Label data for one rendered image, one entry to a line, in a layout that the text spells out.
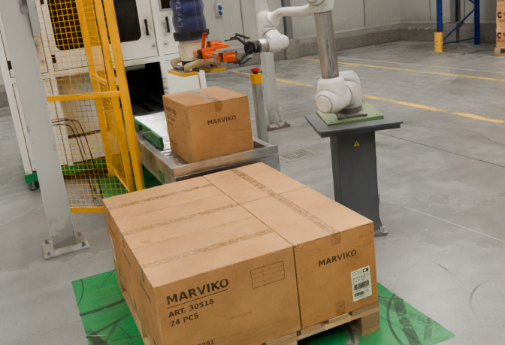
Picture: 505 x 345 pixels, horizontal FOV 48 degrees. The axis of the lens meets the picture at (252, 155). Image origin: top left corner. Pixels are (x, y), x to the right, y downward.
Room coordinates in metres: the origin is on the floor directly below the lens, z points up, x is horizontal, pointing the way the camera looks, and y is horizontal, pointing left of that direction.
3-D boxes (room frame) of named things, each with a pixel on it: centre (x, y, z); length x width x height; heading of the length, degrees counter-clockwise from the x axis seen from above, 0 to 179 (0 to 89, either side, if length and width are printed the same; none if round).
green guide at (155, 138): (4.72, 0.97, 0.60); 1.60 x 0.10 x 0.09; 22
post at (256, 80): (4.12, -0.09, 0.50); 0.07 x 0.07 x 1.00; 22
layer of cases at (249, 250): (2.67, 0.19, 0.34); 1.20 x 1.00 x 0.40; 22
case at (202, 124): (3.74, 0.28, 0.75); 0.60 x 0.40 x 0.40; 22
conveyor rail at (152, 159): (4.37, 0.90, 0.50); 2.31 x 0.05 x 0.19; 22
